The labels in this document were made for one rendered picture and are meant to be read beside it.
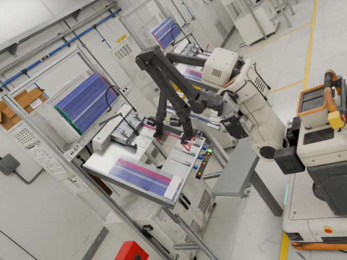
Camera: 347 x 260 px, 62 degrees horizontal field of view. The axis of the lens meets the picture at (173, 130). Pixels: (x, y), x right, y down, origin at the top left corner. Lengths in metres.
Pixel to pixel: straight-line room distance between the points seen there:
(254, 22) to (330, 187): 5.08
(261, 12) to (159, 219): 4.95
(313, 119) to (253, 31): 5.01
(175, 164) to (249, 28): 4.73
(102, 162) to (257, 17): 4.95
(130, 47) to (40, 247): 2.33
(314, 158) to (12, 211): 2.90
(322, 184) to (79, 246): 2.87
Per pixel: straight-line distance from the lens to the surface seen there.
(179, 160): 2.21
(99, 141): 2.21
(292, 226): 2.01
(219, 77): 1.58
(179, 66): 3.25
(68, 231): 3.73
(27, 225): 3.54
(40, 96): 2.55
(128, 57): 3.26
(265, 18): 6.40
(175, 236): 2.42
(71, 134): 2.16
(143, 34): 3.17
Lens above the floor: 1.74
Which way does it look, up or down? 20 degrees down
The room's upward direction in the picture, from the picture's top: 38 degrees counter-clockwise
